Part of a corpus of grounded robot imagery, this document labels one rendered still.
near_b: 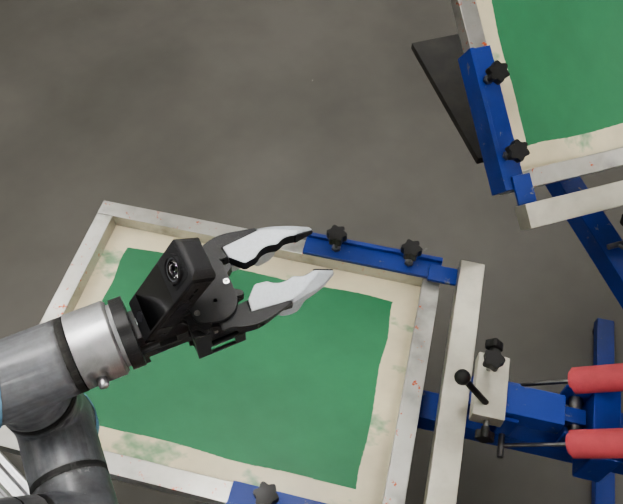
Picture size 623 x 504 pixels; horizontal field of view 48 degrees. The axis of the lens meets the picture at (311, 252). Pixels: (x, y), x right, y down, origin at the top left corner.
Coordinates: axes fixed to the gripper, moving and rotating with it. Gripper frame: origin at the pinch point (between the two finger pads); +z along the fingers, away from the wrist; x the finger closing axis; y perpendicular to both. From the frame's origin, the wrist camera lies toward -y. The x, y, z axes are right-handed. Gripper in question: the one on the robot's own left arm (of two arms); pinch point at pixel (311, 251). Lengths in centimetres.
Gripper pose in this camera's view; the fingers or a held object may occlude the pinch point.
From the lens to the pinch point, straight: 69.6
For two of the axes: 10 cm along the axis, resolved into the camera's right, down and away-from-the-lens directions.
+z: 9.0, -3.5, 2.4
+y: -0.6, 4.6, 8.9
